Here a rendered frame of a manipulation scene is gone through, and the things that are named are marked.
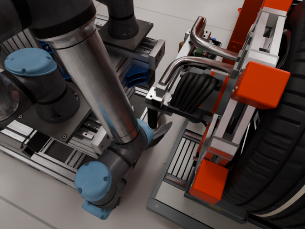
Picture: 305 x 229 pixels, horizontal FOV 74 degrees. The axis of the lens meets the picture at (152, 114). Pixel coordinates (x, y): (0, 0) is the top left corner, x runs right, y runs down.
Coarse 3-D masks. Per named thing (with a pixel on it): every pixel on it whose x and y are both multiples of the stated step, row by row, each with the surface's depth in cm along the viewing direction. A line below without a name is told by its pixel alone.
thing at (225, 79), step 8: (200, 72) 71; (208, 72) 70; (216, 72) 72; (224, 80) 68; (232, 80) 68; (224, 88) 67; (208, 96) 68; (216, 96) 67; (224, 96) 67; (208, 104) 70; (216, 104) 68; (224, 104) 67; (240, 104) 66; (216, 112) 71; (240, 112) 68
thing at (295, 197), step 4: (304, 188) 42; (300, 192) 42; (304, 192) 42; (296, 196) 43; (300, 196) 43; (292, 200) 44; (284, 204) 46; (288, 204) 46; (280, 208) 47; (284, 208) 47; (272, 212) 50; (276, 212) 49; (260, 216) 57; (264, 216) 55
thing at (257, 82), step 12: (240, 72) 45; (252, 72) 38; (264, 72) 37; (276, 72) 37; (288, 72) 37; (240, 84) 39; (252, 84) 38; (264, 84) 37; (276, 84) 37; (240, 96) 39; (252, 96) 38; (264, 96) 37; (276, 96) 37; (264, 108) 42
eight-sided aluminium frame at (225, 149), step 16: (272, 16) 54; (256, 32) 50; (272, 32) 53; (256, 48) 47; (272, 48) 47; (272, 64) 44; (224, 112) 48; (224, 128) 49; (240, 128) 48; (208, 144) 53; (224, 144) 49; (224, 160) 53
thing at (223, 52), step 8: (200, 16) 72; (200, 24) 70; (192, 32) 67; (192, 40) 66; (200, 40) 65; (248, 40) 56; (200, 48) 66; (208, 48) 64; (216, 48) 63; (224, 56) 63; (232, 56) 62; (240, 56) 60
